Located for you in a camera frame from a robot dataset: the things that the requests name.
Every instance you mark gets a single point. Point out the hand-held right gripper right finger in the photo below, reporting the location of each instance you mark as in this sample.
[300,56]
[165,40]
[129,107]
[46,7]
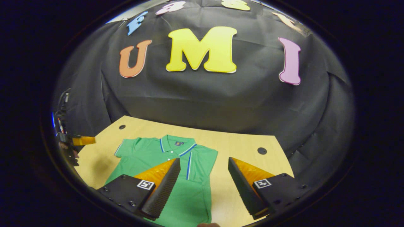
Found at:
[243,186]

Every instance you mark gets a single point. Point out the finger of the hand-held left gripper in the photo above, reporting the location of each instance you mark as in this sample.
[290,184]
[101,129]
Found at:
[84,140]

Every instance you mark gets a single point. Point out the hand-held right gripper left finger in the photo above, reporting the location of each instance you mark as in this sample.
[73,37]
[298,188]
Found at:
[164,189]

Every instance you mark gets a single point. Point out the green T-shirt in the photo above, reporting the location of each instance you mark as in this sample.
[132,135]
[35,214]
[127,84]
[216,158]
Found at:
[195,201]

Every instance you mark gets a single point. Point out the black backdrop cloth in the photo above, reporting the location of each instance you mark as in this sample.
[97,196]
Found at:
[221,104]

